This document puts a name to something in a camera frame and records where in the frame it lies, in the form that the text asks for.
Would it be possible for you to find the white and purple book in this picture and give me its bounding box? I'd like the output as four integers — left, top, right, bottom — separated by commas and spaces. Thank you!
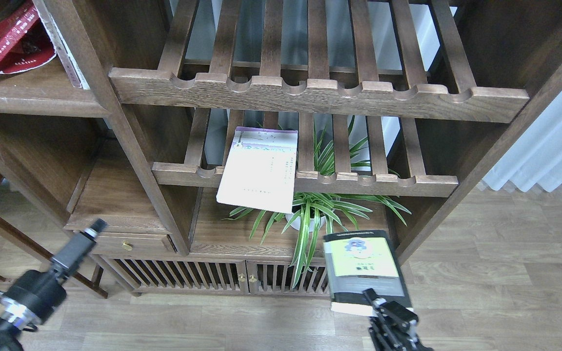
216, 126, 298, 214

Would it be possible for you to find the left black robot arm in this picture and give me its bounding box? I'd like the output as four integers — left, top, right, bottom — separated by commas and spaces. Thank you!
0, 218, 108, 351

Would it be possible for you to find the white curtain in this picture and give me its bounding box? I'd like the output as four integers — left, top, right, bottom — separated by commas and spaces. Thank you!
479, 91, 562, 193

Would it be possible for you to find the red book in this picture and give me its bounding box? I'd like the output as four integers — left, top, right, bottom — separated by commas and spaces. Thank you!
0, 0, 57, 74

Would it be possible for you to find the green and black book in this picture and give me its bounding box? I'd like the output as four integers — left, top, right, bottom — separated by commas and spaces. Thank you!
323, 230, 413, 317

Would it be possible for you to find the white standing book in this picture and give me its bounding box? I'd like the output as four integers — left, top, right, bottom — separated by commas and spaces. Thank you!
33, 0, 90, 90

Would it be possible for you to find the brass drawer knob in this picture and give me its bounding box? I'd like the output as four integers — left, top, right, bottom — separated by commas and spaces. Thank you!
122, 240, 133, 251

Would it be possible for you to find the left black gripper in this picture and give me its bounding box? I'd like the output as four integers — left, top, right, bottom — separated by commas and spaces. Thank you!
0, 218, 108, 327

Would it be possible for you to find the white plant pot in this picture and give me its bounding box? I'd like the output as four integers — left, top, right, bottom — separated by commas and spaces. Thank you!
285, 210, 327, 233

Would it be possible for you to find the green spider plant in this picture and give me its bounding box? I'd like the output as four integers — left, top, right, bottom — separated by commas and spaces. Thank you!
249, 127, 412, 289

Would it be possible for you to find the dark wooden bookshelf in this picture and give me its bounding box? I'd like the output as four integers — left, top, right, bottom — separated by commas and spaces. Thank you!
0, 0, 562, 296

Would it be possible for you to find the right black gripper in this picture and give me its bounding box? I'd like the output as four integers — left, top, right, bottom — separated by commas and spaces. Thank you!
363, 288, 432, 351

